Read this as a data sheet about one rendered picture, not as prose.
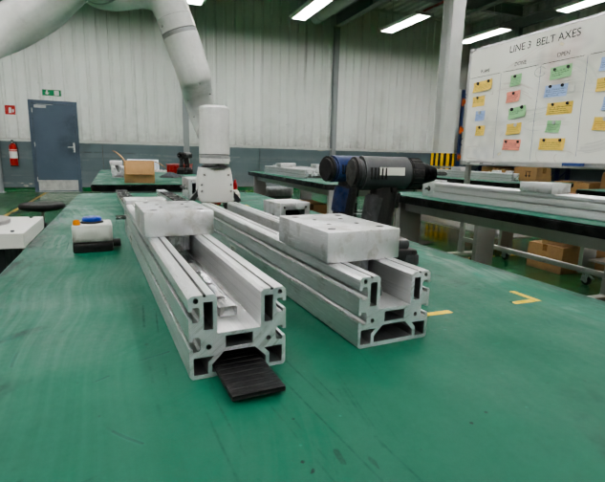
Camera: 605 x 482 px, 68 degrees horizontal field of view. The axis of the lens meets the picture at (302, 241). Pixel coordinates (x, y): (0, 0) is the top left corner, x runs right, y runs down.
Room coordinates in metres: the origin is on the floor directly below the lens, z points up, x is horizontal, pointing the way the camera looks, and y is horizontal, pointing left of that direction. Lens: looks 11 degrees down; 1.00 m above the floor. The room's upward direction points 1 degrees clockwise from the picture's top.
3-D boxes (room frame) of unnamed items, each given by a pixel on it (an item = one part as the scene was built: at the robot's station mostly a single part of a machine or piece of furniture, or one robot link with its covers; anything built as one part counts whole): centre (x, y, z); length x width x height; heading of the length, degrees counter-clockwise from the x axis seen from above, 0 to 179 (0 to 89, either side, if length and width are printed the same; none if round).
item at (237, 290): (0.78, 0.23, 0.82); 0.80 x 0.10 x 0.09; 25
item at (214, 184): (1.26, 0.25, 0.92); 0.10 x 0.07 x 0.11; 115
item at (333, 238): (0.64, -0.05, 0.87); 0.16 x 0.11 x 0.07; 25
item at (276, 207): (1.20, 0.06, 0.83); 0.11 x 0.10 x 0.10; 121
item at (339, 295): (0.86, 0.06, 0.82); 0.80 x 0.10 x 0.09; 25
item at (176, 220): (0.78, 0.23, 0.87); 0.16 x 0.11 x 0.07; 25
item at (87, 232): (0.98, 0.46, 0.81); 0.10 x 0.08 x 0.06; 115
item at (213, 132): (1.27, 0.25, 1.06); 0.09 x 0.08 x 0.13; 19
